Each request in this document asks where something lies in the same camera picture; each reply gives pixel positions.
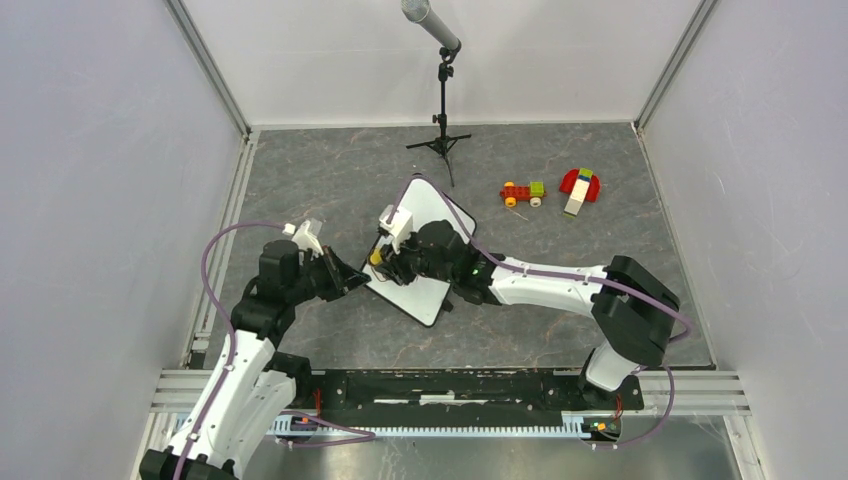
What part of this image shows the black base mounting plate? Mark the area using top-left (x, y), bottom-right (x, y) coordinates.
top-left (290, 368), bottom-right (645, 428)

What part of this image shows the grey microphone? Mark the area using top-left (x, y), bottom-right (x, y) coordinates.
top-left (400, 0), bottom-right (461, 52)

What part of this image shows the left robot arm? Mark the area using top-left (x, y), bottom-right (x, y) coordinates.
top-left (139, 240), bottom-right (370, 479)

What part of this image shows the purple cable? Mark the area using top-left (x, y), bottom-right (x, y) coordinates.
top-left (388, 174), bottom-right (694, 449)
top-left (170, 221), bottom-right (378, 480)

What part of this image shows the right corner aluminium post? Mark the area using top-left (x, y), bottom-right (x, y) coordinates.
top-left (632, 0), bottom-right (720, 135)

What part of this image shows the left corner aluminium post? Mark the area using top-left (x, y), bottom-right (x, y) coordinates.
top-left (164, 0), bottom-right (252, 138)

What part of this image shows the red toy block car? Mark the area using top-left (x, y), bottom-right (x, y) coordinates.
top-left (499, 182), bottom-right (547, 208)

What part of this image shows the yellow bone-shaped eraser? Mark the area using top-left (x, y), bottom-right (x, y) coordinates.
top-left (368, 249), bottom-right (383, 267)

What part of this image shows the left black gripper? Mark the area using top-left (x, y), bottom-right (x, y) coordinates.
top-left (286, 244), bottom-right (371, 305)

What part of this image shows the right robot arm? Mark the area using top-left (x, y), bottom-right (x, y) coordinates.
top-left (367, 220), bottom-right (679, 408)

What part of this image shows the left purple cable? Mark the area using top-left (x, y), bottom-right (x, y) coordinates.
top-left (170, 221), bottom-right (378, 480)

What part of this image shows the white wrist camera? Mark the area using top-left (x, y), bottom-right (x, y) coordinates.
top-left (378, 205), bottom-right (413, 253)
top-left (282, 218), bottom-right (324, 257)

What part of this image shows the black microphone tripod stand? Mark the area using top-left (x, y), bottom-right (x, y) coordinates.
top-left (405, 44), bottom-right (472, 187)

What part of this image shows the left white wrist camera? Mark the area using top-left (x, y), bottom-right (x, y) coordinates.
top-left (282, 218), bottom-right (324, 257)

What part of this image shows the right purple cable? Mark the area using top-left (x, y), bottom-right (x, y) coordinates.
top-left (388, 174), bottom-right (694, 449)

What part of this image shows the red white toy block figure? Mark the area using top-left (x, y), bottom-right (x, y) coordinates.
top-left (559, 168), bottom-right (601, 217)

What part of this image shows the aluminium frame rail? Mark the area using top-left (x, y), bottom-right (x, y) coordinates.
top-left (149, 368), bottom-right (750, 440)

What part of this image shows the corner aluminium post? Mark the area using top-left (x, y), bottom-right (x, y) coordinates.
top-left (164, 0), bottom-right (252, 138)
top-left (632, 0), bottom-right (720, 135)

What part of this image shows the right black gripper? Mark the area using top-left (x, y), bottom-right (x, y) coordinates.
top-left (377, 226), bottom-right (456, 285)

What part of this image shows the white whiteboard with red writing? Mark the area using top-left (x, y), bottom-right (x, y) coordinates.
top-left (363, 176), bottom-right (477, 327)

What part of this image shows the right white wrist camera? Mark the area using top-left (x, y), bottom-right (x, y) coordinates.
top-left (378, 205), bottom-right (413, 253)

